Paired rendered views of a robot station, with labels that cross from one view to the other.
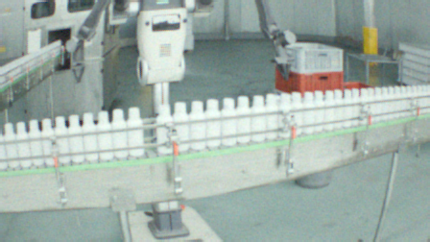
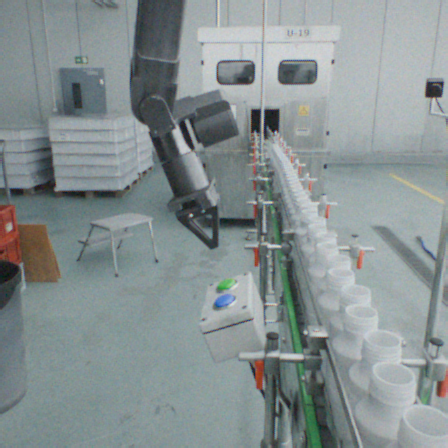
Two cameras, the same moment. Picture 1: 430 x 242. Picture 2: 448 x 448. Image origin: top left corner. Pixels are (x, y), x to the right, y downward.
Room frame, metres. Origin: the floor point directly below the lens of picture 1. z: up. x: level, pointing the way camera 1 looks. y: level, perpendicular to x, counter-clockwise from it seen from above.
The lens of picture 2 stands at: (1.64, 0.27, 1.40)
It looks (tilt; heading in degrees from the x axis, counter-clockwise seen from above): 17 degrees down; 296
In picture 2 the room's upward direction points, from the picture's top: straight up
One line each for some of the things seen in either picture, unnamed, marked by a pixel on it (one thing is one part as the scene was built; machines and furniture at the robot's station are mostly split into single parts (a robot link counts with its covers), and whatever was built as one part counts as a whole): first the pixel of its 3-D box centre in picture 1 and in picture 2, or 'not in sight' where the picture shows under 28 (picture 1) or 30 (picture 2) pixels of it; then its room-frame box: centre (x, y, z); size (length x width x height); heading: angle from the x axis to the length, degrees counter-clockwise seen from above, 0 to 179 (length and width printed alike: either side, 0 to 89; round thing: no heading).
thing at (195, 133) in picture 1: (197, 125); not in sight; (1.57, 0.06, 1.08); 0.06 x 0.06 x 0.17
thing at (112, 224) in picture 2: not in sight; (115, 239); (4.12, -2.62, 0.21); 0.61 x 0.47 x 0.41; 165
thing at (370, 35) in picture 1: (370, 45); not in sight; (10.93, -4.31, 0.55); 0.40 x 0.40 x 1.10; 22
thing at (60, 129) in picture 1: (61, 139); not in sight; (1.38, 0.55, 1.08); 0.06 x 0.06 x 0.17
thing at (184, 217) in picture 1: (169, 234); not in sight; (2.19, 0.26, 0.24); 0.68 x 0.53 x 0.41; 22
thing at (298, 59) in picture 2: not in sight; (263, 130); (3.59, -4.87, 1.05); 1.60 x 1.40 x 2.10; 112
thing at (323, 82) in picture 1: (310, 79); not in sight; (4.08, -0.90, 0.78); 0.61 x 0.41 x 0.22; 119
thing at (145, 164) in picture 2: not in sight; (120, 144); (7.21, -6.58, 0.59); 1.25 x 1.03 x 1.17; 113
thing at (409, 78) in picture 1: (425, 68); (16, 157); (7.84, -4.71, 0.50); 1.23 x 1.05 x 1.00; 111
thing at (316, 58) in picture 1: (310, 57); not in sight; (4.07, -0.89, 1.00); 0.61 x 0.41 x 0.22; 120
